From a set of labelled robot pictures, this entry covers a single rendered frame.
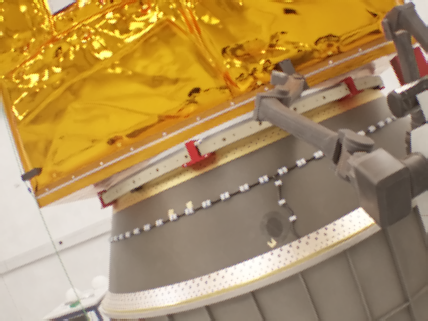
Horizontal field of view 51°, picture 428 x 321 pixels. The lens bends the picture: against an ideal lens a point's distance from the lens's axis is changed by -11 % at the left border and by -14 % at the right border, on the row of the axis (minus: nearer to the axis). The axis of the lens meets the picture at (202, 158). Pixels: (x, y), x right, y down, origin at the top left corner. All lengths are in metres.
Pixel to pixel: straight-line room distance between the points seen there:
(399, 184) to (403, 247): 1.02
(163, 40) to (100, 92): 0.35
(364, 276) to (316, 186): 0.41
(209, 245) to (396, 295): 0.80
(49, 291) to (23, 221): 1.30
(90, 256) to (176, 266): 6.19
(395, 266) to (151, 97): 1.23
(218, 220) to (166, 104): 0.52
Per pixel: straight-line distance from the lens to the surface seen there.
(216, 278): 1.89
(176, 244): 2.04
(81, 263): 8.25
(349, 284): 1.88
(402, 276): 1.96
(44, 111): 2.29
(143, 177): 2.17
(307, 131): 1.26
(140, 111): 2.11
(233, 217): 1.93
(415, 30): 1.48
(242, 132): 1.99
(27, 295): 8.89
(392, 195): 0.98
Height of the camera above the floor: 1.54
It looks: 3 degrees up
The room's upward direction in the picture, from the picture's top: 23 degrees counter-clockwise
